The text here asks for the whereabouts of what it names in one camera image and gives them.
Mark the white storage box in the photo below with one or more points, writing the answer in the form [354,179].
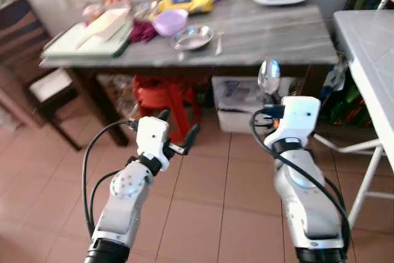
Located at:
[237,115]

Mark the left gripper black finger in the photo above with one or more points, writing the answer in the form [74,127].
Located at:
[191,138]
[164,116]

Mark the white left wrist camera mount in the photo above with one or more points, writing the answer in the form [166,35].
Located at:
[151,137]

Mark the purple plastic bowl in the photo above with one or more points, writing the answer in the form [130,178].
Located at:
[169,21]

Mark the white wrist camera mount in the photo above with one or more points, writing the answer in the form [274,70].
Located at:
[301,118]
[151,137]

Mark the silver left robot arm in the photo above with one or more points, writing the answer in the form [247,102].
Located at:
[123,207]

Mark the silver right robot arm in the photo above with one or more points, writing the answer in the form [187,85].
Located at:
[308,214]

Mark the long white box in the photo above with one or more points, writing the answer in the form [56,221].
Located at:
[108,23]

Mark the shiny steel plate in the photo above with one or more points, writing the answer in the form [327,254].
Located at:
[192,38]

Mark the green bottle pack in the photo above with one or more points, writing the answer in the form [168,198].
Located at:
[345,106]

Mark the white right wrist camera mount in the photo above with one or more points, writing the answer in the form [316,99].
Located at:
[301,118]

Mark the pale green tray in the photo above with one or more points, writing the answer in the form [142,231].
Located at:
[61,46]

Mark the red plastic stool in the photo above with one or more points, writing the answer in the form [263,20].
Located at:
[163,93]

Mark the yellow plastic food package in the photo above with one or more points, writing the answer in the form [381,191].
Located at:
[200,4]

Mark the dark red cloth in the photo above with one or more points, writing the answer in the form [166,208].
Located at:
[141,32]

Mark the wooden table with grey top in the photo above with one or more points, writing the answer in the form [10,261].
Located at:
[265,35]

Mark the white bin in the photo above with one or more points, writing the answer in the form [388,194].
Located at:
[52,84]

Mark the white folding table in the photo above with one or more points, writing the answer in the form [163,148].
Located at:
[369,47]

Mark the silver metal spoon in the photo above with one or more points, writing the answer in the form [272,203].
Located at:
[269,77]

